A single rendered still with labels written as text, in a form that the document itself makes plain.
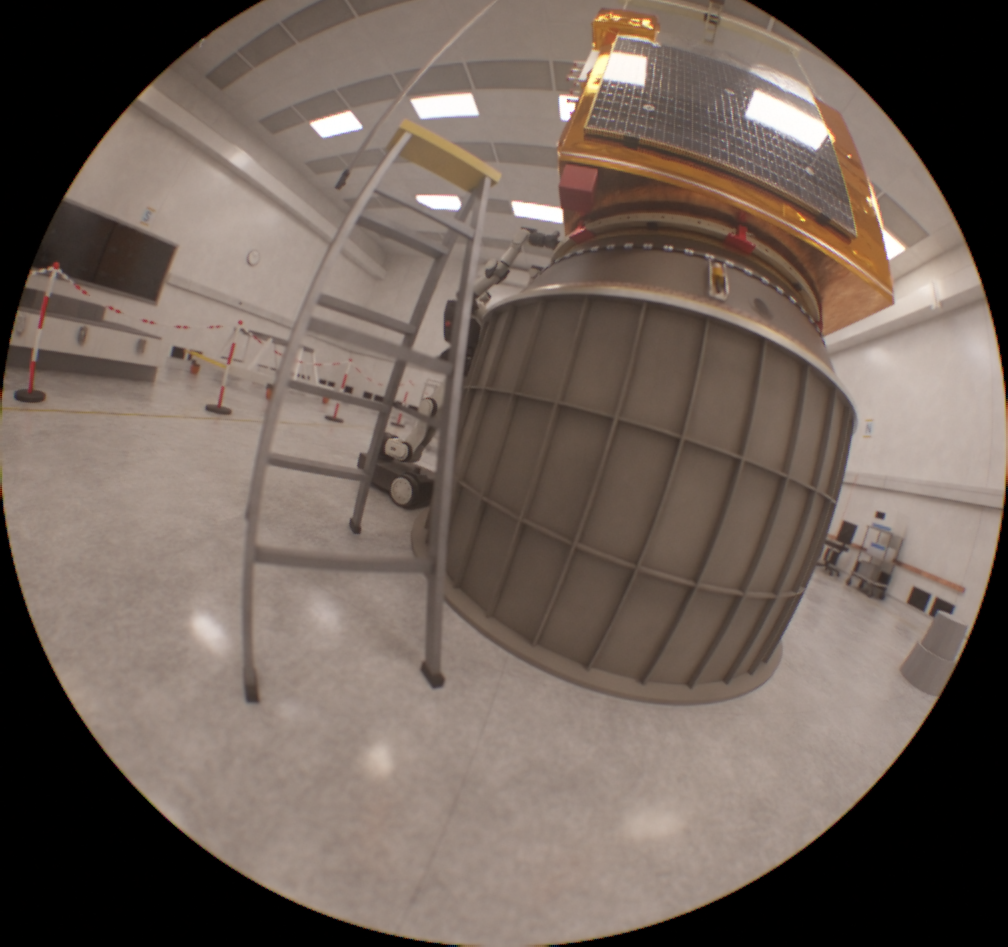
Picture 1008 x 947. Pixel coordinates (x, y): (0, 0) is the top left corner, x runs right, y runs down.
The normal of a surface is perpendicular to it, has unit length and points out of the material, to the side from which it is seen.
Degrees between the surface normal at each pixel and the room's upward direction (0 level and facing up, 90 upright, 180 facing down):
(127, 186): 90
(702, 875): 0
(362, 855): 0
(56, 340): 90
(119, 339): 90
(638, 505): 90
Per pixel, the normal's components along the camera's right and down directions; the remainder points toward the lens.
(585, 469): -0.51, -0.10
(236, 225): 0.94, 0.29
